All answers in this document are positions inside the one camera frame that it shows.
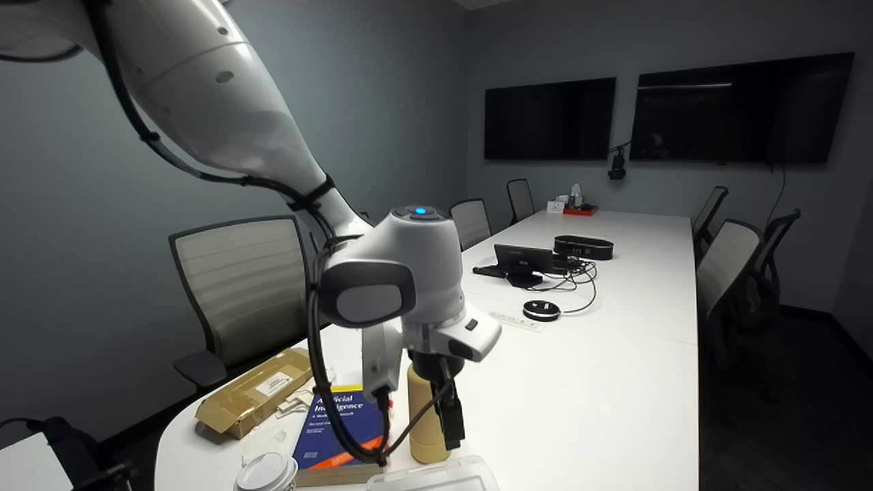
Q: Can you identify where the black wall webcam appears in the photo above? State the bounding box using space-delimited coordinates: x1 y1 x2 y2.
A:
606 139 632 183

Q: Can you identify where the black conference tablet console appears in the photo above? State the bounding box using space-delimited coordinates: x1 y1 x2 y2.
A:
469 240 586 282

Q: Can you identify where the grey mesh office chair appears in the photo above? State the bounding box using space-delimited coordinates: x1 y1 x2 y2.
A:
447 195 493 252
501 175 539 225

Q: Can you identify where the blue and yellow book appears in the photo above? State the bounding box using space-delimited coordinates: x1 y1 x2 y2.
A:
288 387 389 473

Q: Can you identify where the dark office chair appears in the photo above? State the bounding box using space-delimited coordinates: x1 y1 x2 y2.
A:
696 206 804 367
690 183 730 261

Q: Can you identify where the large grey mesh chair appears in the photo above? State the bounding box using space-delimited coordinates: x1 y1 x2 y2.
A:
166 211 321 394

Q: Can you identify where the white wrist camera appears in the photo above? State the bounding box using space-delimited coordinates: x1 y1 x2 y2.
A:
433 303 504 364

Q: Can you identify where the thin cable on table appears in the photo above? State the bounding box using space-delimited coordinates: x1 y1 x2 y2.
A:
544 259 602 317

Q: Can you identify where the black wall television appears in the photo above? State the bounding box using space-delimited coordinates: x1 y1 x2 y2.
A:
479 72 619 164
627 49 860 168

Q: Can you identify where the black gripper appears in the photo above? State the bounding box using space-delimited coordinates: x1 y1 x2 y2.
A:
406 347 469 453

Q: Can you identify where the round black puck microphone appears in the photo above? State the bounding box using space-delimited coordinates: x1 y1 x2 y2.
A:
518 295 565 325

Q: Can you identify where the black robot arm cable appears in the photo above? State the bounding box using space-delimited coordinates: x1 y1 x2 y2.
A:
303 285 443 468

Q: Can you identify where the black speaker bar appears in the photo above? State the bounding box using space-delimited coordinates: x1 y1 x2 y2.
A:
550 232 616 261

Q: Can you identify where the clear plastic container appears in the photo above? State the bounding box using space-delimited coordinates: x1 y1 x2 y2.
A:
362 453 501 491

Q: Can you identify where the tan squeeze bottle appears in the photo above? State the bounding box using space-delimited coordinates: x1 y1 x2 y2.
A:
404 363 452 465

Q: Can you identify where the brown cardboard box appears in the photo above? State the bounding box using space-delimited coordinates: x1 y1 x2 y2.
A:
192 347 316 442

